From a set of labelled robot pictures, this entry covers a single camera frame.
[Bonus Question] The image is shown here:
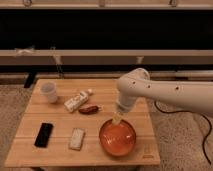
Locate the white small bottle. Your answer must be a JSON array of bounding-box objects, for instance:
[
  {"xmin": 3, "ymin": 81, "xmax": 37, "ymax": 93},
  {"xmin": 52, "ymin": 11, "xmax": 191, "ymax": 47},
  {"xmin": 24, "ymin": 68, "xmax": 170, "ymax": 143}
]
[{"xmin": 64, "ymin": 89, "xmax": 93, "ymax": 112}]

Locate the black power cable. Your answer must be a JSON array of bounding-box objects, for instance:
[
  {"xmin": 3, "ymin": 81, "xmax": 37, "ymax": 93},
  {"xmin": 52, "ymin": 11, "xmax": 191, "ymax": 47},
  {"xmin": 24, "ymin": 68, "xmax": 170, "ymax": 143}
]
[{"xmin": 153, "ymin": 100, "xmax": 213, "ymax": 165}]

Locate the black rectangular phone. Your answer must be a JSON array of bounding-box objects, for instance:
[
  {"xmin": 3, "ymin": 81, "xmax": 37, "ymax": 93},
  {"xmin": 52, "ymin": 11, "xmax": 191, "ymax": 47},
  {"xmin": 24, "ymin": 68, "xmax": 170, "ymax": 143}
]
[{"xmin": 34, "ymin": 123, "xmax": 53, "ymax": 148}]

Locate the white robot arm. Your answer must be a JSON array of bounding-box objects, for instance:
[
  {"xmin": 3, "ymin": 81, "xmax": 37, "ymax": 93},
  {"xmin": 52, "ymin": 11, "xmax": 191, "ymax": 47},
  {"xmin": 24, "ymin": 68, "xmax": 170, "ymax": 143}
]
[{"xmin": 116, "ymin": 68, "xmax": 213, "ymax": 118}]

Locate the orange bowl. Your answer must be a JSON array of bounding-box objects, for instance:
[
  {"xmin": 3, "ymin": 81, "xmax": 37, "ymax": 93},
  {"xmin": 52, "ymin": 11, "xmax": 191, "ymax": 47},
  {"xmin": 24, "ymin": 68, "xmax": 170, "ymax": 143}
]
[{"xmin": 99, "ymin": 120, "xmax": 136, "ymax": 157}]

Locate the yellow stirring tool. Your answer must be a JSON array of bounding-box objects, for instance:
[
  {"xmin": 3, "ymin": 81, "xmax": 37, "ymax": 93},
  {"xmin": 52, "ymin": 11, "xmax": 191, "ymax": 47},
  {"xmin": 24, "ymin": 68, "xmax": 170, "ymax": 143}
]
[{"xmin": 112, "ymin": 113, "xmax": 122, "ymax": 125}]

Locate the wooden table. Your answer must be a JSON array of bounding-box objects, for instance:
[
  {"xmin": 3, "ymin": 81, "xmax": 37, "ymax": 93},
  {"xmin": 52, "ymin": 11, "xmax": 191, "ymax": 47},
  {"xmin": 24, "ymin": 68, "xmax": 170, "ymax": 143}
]
[{"xmin": 5, "ymin": 79, "xmax": 160, "ymax": 167}]

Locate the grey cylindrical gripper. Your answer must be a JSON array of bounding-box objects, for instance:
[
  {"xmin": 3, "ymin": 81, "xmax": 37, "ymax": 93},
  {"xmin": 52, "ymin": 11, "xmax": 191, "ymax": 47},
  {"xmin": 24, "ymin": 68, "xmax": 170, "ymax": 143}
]
[{"xmin": 116, "ymin": 94, "xmax": 137, "ymax": 114}]

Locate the translucent plastic cup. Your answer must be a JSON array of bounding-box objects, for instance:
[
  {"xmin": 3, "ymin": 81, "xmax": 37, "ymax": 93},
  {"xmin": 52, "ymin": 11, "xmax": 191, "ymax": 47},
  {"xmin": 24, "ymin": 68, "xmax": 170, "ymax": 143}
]
[{"xmin": 40, "ymin": 82, "xmax": 58, "ymax": 103}]

